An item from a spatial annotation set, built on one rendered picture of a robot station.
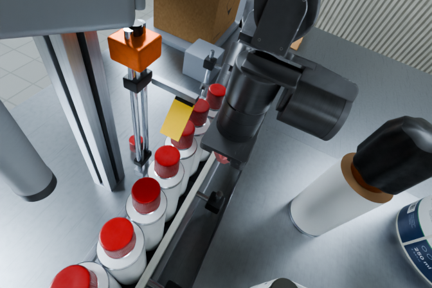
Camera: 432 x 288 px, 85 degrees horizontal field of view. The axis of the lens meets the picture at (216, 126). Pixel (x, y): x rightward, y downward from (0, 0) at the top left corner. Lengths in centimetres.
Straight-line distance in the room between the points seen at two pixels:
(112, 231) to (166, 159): 10
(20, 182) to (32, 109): 48
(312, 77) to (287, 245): 37
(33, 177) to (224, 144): 20
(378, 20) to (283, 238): 276
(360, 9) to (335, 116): 280
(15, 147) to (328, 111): 28
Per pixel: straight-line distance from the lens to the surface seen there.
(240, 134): 30
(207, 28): 89
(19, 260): 58
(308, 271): 55
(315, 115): 25
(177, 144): 35
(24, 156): 26
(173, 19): 95
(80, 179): 60
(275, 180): 58
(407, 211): 72
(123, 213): 41
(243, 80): 24
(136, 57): 28
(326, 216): 49
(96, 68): 33
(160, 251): 44
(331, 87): 26
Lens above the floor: 135
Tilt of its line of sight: 49 degrees down
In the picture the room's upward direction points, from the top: 18 degrees clockwise
